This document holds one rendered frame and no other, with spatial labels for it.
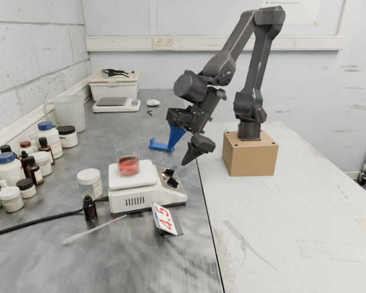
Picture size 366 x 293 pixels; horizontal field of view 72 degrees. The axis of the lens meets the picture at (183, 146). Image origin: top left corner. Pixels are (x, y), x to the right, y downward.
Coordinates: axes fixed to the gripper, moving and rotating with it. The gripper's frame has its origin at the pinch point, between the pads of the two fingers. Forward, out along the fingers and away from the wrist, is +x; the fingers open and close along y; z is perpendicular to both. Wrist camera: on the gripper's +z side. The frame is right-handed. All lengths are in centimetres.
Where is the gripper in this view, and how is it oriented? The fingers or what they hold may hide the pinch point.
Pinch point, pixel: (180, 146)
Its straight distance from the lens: 71.2
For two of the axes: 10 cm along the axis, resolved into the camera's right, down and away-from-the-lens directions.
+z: -7.6, -2.6, -6.0
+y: 4.4, 4.8, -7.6
